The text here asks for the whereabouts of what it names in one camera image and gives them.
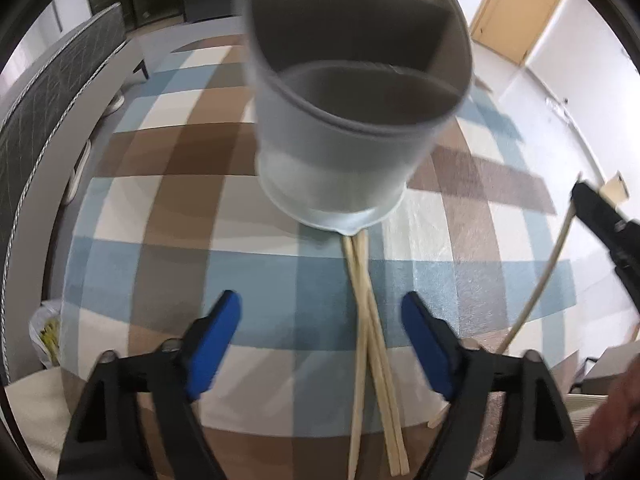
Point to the checkered rug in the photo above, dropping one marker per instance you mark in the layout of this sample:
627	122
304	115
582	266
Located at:
200	210

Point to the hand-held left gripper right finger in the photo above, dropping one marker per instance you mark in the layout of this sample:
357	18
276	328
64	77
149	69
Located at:
430	345

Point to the person's right hand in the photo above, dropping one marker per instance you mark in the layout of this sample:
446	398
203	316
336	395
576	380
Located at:
610	420

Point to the cream woven cushion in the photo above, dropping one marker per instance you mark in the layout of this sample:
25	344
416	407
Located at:
30	420

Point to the clear plastic bag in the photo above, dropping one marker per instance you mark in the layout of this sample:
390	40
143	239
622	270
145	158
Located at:
47	330

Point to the grey quilted bed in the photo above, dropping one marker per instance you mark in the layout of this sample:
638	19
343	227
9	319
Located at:
50	90

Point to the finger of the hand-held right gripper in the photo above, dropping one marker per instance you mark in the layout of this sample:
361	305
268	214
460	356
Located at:
597	215

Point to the wooden door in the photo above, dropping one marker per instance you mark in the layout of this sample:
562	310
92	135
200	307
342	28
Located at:
520	10

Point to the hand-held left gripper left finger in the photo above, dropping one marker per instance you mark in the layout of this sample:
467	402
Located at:
215	345

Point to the small cardboard piece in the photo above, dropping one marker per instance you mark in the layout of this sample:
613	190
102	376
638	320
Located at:
612	190

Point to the white slipper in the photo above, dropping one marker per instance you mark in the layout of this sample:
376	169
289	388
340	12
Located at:
77	170
117	102

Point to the grey plastic utensil holder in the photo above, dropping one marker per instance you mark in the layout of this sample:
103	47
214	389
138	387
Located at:
340	160

